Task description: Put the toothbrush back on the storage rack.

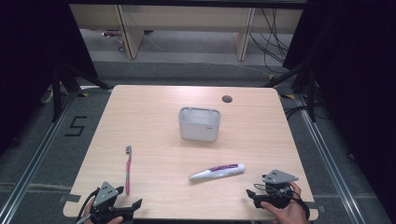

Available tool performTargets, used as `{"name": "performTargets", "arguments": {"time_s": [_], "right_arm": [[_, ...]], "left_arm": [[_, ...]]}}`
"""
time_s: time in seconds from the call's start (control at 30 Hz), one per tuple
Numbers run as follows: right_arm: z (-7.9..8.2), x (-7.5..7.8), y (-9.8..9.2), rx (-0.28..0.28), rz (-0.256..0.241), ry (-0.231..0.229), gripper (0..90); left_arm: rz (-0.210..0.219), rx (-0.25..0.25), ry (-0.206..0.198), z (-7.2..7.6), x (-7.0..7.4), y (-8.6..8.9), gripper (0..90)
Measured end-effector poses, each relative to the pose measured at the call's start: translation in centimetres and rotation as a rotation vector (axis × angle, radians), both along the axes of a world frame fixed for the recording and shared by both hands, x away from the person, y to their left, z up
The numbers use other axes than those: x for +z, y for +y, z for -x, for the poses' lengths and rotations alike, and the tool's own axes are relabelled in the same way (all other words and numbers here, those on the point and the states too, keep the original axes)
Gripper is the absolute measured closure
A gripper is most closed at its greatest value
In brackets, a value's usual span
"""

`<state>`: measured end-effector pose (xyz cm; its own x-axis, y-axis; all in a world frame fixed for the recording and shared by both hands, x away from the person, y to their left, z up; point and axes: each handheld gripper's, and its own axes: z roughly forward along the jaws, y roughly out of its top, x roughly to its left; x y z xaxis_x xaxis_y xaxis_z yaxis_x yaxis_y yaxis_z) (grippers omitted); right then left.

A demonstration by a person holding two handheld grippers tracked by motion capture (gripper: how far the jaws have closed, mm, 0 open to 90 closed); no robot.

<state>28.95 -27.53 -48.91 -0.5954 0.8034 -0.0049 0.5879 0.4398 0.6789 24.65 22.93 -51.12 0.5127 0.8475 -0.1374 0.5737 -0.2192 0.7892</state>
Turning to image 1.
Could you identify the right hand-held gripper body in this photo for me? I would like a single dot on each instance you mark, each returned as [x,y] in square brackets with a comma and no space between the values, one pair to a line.
[277,186]

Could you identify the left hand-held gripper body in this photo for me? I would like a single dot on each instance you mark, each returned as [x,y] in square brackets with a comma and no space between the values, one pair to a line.
[105,199]

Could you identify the white and purple toothpaste tube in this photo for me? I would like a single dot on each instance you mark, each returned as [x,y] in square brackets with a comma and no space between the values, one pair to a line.
[219,171]

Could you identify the person's left hand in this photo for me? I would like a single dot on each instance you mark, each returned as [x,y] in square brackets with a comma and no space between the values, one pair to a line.
[93,217]

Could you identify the person's right hand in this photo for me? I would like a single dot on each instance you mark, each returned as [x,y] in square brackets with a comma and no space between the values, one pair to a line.
[289,211]

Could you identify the pink toothbrush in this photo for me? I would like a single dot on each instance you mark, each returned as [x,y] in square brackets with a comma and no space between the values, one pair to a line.
[128,171]

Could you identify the white plastic holder box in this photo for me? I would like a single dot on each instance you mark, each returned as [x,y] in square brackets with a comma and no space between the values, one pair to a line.
[199,127]

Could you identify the grey table grommet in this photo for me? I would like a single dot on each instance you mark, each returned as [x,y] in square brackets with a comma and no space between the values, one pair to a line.
[227,99]

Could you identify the black metal stand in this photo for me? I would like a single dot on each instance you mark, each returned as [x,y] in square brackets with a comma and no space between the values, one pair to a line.
[311,93]
[56,93]

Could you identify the black curtain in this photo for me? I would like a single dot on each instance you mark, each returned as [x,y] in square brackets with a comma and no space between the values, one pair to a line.
[358,77]
[28,62]

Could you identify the pink object on floor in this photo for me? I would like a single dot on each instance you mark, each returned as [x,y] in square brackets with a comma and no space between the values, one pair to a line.
[110,33]

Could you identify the light wooden desk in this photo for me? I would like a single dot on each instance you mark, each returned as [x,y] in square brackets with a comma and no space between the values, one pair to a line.
[186,21]

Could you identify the metal floor rail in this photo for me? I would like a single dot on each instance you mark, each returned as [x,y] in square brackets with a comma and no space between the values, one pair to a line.
[34,161]
[330,168]

